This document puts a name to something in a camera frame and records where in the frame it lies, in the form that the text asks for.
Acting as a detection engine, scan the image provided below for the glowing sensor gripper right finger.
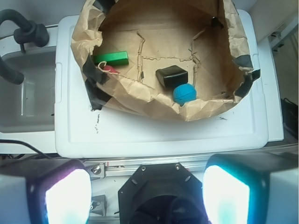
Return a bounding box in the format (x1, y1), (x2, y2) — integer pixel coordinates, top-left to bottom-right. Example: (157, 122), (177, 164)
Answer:
(202, 153), (299, 224)

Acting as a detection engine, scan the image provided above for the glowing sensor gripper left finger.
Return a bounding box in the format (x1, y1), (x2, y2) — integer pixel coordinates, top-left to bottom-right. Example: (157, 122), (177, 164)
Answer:
(0, 159), (92, 224)

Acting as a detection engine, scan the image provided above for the black box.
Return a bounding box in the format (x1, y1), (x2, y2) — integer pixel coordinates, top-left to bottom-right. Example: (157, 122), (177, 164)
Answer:
(156, 65), (188, 89)

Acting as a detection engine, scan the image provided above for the white plastic cooler lid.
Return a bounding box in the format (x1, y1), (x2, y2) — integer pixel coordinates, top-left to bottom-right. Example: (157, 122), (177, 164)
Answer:
(55, 16), (269, 158)

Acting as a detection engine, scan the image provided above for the blue ball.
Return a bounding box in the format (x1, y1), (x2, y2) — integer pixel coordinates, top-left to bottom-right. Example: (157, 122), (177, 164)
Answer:
(173, 84), (197, 105)

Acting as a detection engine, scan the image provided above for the small red object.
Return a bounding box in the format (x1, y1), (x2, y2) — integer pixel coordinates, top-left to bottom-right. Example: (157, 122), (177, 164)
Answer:
(103, 65), (119, 74)

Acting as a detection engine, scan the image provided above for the crumpled brown paper bag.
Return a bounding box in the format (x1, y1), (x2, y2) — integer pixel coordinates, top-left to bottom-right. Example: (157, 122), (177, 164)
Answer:
(71, 0), (260, 121)

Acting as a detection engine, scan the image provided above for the green rectangular block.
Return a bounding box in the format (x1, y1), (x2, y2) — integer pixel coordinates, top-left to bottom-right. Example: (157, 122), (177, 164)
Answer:
(93, 51), (129, 66)

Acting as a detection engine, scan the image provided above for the aluminium extrusion rail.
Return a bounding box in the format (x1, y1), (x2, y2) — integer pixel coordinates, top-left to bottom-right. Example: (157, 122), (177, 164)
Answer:
(84, 152), (215, 179)

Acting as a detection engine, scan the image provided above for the black cable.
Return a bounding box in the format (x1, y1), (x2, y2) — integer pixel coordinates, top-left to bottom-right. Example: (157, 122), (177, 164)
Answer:
(0, 139), (57, 159)

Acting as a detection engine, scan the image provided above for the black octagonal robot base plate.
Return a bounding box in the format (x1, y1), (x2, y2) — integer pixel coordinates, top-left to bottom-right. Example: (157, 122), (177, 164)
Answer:
(118, 163), (209, 224)

